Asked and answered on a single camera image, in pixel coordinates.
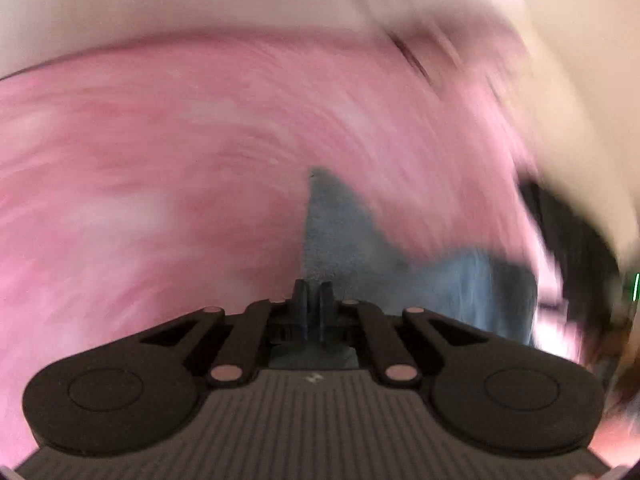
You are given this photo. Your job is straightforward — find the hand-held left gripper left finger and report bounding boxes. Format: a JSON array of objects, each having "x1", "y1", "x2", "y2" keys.
[{"x1": 140, "y1": 279, "x2": 314, "y2": 389}]

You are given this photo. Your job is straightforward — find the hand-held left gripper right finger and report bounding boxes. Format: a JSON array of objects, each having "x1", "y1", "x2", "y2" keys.
[{"x1": 317, "y1": 280, "x2": 490, "y2": 389}]

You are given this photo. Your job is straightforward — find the black garment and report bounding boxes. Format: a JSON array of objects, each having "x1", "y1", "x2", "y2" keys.
[{"x1": 518, "y1": 178, "x2": 623, "y2": 341}]

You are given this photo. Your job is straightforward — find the blue garment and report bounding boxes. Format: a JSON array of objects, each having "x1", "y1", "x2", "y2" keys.
[{"x1": 270, "y1": 167, "x2": 539, "y2": 370}]

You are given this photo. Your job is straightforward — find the pink floral blanket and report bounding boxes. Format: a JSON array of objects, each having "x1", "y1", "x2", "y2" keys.
[{"x1": 0, "y1": 35, "x2": 591, "y2": 466}]

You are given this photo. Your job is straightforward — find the cream padded headboard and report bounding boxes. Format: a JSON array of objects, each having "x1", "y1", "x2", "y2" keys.
[{"x1": 500, "y1": 0, "x2": 640, "y2": 271}]

